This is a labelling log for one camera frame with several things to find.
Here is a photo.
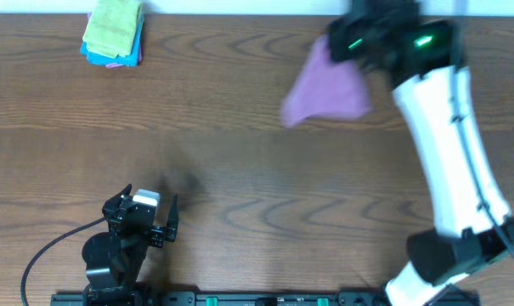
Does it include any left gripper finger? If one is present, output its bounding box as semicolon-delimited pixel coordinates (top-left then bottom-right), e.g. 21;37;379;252
166;195;179;242
102;184;132;216

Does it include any purple microfiber cloth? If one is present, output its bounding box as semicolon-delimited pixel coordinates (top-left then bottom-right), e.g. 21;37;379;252
281;35;371;128

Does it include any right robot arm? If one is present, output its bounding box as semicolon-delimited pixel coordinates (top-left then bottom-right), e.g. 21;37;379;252
327;0;514;305

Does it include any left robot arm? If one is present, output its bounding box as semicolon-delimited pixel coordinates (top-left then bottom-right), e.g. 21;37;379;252
82;184;179;305

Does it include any folded blue cloth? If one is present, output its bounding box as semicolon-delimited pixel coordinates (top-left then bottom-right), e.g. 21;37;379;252
79;14;145;67

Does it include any folded purple cloth in stack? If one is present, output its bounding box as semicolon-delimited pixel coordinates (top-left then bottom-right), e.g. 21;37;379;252
80;17;144;68

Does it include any folded green cloth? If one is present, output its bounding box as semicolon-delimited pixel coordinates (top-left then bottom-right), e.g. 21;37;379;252
82;0;143;58

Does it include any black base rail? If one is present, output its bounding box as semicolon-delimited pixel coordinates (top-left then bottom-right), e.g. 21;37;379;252
50;291;482;306

